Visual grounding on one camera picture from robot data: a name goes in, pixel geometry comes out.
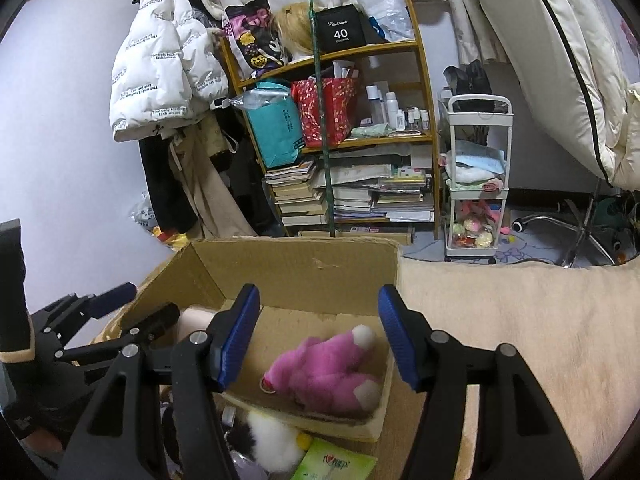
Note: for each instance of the black hanging garment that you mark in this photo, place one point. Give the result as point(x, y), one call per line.
point(160, 185)

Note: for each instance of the beige coat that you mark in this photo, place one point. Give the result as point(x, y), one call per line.
point(200, 195)

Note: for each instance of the stack of books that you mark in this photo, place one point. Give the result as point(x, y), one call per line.
point(300, 195)

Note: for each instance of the black box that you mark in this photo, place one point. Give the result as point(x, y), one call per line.
point(340, 30)

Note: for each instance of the pink plush toy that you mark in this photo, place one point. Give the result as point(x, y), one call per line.
point(320, 370)

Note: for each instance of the green tissue packet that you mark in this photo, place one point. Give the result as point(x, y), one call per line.
point(332, 460)

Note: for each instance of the white fluffy plush toy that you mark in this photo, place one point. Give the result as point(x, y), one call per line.
point(270, 435)

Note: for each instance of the printed tote bag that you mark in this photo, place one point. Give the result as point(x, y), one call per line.
point(250, 35)

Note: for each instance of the pale pink soft roll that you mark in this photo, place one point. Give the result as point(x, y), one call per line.
point(192, 321)

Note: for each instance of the cream duvet with black trim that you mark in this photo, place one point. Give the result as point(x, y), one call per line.
point(550, 35)

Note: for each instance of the wooden bookshelf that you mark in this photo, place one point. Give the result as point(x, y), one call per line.
point(370, 142)

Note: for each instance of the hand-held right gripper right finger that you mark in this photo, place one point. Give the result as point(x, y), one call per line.
point(400, 342)

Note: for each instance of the small white plastic bag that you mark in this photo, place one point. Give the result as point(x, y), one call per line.
point(142, 215)

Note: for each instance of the white puffer jacket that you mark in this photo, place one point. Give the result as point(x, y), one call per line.
point(150, 60)

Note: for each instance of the group of white cosmetic bottles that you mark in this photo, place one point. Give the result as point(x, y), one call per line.
point(387, 105)

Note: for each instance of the cardboard box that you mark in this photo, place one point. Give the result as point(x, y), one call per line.
point(300, 270)

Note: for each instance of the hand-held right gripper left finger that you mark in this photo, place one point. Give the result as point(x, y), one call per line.
point(239, 342)

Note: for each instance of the blonde wig on head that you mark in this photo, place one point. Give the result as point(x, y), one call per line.
point(292, 25)

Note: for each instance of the office chair base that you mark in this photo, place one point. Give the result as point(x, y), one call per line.
point(580, 225)

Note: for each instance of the black panel with cream edge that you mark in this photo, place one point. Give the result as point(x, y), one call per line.
point(11, 285)

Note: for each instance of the teal paper bag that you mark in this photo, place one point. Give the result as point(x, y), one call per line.
point(272, 125)

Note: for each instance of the dark green plush toy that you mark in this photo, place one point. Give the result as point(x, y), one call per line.
point(611, 225)

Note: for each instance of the pile of small plush toys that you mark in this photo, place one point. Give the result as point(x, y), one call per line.
point(475, 230)

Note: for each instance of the white trolley cart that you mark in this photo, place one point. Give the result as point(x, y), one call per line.
point(480, 99)

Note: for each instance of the yellow and red bag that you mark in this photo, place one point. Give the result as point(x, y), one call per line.
point(170, 239)

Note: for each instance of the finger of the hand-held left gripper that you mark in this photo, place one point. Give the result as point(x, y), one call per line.
point(155, 320)
point(115, 294)

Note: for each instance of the pile of folded cloths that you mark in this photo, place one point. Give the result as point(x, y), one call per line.
point(475, 162)

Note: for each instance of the black bag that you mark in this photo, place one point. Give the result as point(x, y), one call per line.
point(470, 80)

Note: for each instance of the red gift bag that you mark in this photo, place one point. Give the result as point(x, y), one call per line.
point(337, 110)

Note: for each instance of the beige blanket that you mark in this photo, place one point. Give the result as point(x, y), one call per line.
point(525, 320)

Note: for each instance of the green pole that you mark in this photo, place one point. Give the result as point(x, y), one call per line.
point(320, 110)

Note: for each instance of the pale green cloth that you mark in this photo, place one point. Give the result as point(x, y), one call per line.
point(370, 131)

